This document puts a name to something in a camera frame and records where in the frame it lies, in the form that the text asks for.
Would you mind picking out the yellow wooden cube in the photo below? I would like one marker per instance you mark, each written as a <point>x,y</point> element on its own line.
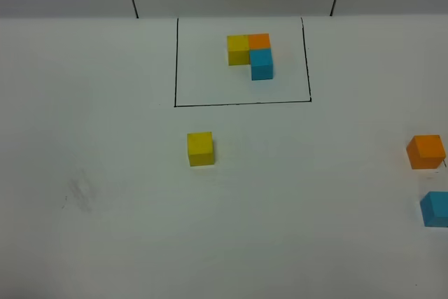
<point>200,149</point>

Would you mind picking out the orange wooden cube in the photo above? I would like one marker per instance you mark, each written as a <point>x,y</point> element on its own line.
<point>426,151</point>

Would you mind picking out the blue wooden cube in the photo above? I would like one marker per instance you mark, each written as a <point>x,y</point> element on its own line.
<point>434,208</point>

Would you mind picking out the template blue cube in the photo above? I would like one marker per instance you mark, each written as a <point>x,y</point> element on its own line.
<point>262,67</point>

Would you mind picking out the template yellow cube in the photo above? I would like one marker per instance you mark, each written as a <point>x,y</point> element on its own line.
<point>238,51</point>

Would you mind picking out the template orange cube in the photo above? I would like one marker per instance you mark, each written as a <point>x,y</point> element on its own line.
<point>259,41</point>

